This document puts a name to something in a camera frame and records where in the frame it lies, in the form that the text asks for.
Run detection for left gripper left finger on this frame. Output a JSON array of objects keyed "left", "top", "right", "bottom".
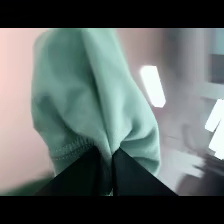
[{"left": 34, "top": 147, "right": 113, "bottom": 197}]

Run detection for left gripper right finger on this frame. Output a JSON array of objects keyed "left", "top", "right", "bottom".
[{"left": 112, "top": 147, "right": 178, "bottom": 197}]

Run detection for mint green T-shirt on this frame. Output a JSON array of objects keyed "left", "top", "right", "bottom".
[{"left": 30, "top": 28, "right": 162, "bottom": 197}]

